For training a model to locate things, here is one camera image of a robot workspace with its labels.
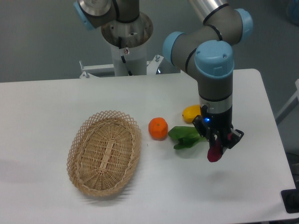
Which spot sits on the yellow mango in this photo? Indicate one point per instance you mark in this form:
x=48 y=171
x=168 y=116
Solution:
x=190 y=113

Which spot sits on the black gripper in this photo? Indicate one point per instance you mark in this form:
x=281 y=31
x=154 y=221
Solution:
x=210 y=124

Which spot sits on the white metal base frame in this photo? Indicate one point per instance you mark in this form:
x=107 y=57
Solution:
x=157 y=66

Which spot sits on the green bok choy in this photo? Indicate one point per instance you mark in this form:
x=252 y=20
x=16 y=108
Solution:
x=186 y=137

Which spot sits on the purple sweet potato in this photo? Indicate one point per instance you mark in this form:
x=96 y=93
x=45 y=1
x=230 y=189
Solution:
x=215 y=151

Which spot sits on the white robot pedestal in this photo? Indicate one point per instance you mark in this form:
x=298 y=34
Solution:
x=128 y=41

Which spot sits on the blue object top right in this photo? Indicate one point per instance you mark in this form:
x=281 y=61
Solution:
x=292 y=11

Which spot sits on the orange tangerine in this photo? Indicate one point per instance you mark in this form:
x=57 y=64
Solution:
x=158 y=128

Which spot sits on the black box at table edge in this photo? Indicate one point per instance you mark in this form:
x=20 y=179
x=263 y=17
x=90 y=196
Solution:
x=291 y=200

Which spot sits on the white furniture leg right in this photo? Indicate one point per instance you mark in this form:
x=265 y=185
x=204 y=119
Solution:
x=289 y=106

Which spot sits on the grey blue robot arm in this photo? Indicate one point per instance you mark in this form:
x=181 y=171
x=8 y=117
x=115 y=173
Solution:
x=205 y=55

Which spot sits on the woven wicker basket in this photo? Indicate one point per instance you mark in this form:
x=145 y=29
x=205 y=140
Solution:
x=104 y=153

